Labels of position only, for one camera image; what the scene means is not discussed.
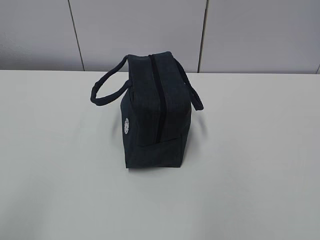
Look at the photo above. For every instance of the dark blue lunch bag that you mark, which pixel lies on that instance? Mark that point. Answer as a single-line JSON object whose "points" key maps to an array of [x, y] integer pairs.
{"points": [[156, 107]]}

